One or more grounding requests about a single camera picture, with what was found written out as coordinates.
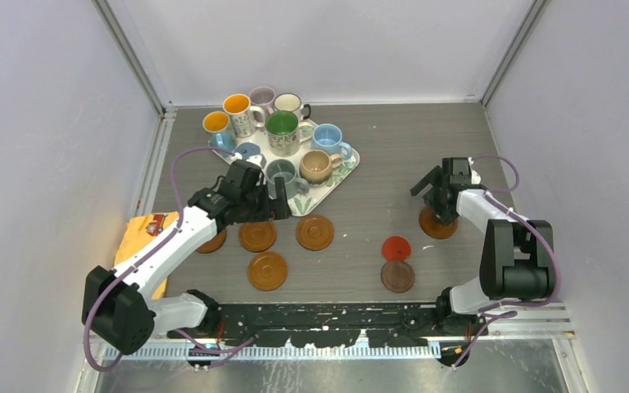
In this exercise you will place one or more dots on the white mug black handle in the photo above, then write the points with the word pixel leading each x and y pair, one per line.
pixel 293 103

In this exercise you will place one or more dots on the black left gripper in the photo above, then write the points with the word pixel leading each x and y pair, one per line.
pixel 272 209

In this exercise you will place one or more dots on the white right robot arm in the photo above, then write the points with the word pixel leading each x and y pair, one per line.
pixel 517 266

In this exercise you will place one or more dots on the lilac mug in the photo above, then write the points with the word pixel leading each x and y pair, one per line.
pixel 263 97

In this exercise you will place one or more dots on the aluminium front rail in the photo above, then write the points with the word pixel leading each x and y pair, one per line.
pixel 551 322

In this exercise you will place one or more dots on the grey ceramic mug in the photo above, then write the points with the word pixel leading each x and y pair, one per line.
pixel 285 169

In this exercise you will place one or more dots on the green interior floral mug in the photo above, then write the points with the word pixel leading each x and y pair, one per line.
pixel 286 133

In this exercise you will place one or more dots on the brown wooden ringed coaster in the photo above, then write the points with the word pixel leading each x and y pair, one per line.
pixel 315 232

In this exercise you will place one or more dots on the light blue mug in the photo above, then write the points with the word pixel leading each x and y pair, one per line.
pixel 329 138

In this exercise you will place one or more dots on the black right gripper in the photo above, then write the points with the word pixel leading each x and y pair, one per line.
pixel 435 178

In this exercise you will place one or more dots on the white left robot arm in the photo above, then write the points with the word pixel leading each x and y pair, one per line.
pixel 119 306

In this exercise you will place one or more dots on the beige speckled ceramic mug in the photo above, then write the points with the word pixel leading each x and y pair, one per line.
pixel 317 167

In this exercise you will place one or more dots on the dark walnut wooden coaster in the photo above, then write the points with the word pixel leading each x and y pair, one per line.
pixel 397 276

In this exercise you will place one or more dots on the orange interior patterned mug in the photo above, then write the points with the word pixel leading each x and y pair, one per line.
pixel 245 117

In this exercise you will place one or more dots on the red round coaster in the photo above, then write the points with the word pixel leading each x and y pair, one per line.
pixel 396 248

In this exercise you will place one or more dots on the brown coaster under left arm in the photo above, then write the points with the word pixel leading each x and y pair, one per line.
pixel 213 244

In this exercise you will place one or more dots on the orange interior blue mug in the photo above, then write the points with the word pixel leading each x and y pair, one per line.
pixel 219 127

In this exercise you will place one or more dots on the leaf pattern serving tray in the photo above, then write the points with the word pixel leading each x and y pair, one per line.
pixel 300 205

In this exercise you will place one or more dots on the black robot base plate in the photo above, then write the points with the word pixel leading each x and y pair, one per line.
pixel 328 325

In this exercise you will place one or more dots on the blue round coaster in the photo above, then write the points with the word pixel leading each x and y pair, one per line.
pixel 246 150

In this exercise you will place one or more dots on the yellow printed cloth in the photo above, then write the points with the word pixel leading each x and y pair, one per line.
pixel 140 231

